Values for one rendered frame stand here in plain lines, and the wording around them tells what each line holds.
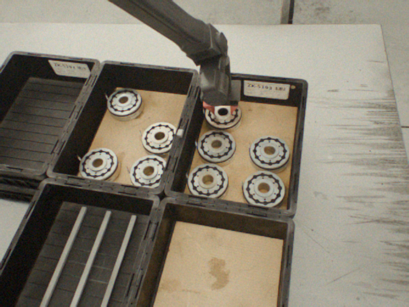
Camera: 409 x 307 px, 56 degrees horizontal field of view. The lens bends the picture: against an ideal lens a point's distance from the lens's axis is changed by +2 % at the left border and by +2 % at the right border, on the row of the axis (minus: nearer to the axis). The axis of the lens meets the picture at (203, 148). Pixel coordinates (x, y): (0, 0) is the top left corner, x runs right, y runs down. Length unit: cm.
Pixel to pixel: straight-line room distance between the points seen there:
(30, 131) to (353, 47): 113
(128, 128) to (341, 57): 80
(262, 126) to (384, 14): 191
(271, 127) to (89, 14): 217
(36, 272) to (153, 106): 54
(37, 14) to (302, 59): 222
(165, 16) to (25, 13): 260
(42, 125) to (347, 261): 94
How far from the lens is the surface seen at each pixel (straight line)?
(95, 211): 102
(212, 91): 85
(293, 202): 86
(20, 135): 125
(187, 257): 92
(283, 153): 100
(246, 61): 143
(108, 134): 113
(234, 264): 90
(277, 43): 150
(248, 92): 110
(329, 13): 280
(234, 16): 276
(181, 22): 75
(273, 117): 110
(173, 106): 114
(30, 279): 102
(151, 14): 69
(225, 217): 86
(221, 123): 105
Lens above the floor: 170
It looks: 57 degrees down
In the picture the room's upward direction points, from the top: 9 degrees counter-clockwise
